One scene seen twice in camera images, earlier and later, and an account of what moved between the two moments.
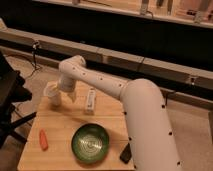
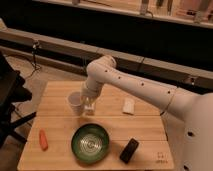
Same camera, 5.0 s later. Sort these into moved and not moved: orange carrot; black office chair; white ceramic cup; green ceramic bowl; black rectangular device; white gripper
Moved: white ceramic cup; white gripper
Not moved: orange carrot; green ceramic bowl; black rectangular device; black office chair
